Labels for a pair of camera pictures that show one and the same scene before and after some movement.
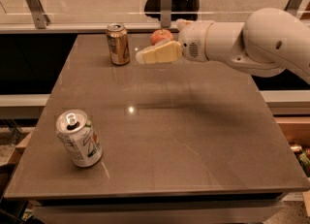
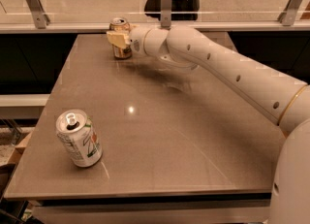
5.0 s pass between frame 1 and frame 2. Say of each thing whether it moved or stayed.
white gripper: moved
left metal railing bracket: stayed
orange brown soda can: moved
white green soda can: stayed
